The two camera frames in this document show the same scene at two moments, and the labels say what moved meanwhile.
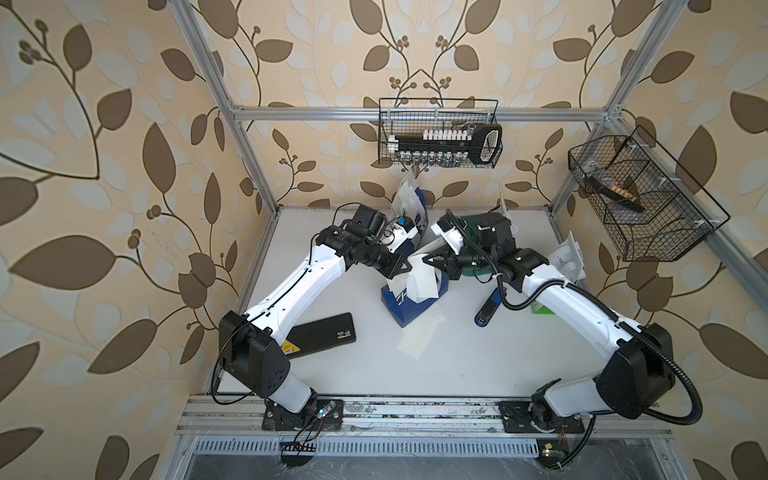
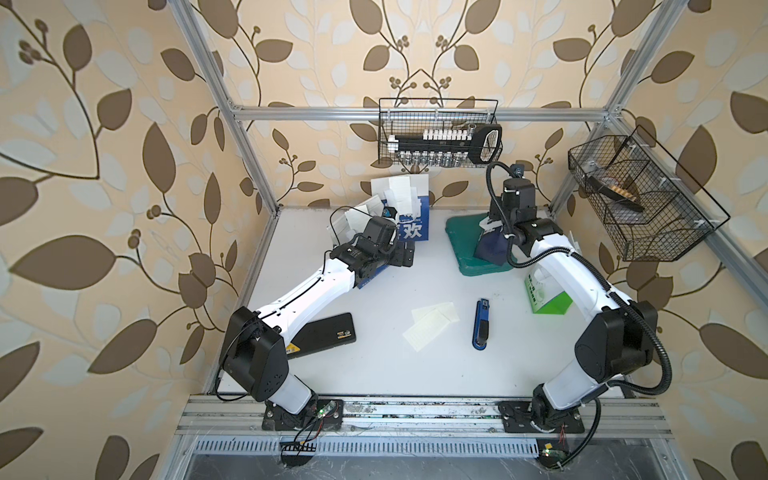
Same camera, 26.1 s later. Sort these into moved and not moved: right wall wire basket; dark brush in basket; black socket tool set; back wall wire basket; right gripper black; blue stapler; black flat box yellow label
Moved: blue stapler; right gripper black
Not moved: black flat box yellow label; right wall wire basket; dark brush in basket; black socket tool set; back wall wire basket
